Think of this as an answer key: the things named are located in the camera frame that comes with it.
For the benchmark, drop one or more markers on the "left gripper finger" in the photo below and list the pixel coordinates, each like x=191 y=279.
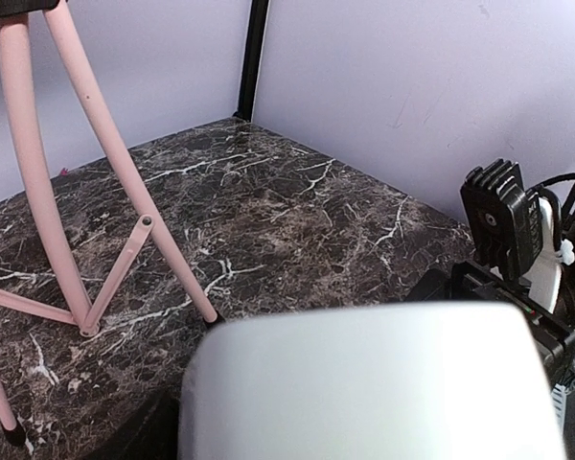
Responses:
x=151 y=432

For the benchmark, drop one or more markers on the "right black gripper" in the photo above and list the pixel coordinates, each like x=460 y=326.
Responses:
x=508 y=311

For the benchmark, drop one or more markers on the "white metronome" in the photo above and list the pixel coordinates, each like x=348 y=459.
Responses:
x=402 y=381

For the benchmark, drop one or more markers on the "pink music stand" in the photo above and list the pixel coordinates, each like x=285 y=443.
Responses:
x=69 y=391

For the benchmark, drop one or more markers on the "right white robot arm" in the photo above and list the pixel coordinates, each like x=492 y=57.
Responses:
x=524 y=255

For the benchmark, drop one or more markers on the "right black frame post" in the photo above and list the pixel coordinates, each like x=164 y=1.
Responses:
x=252 y=59

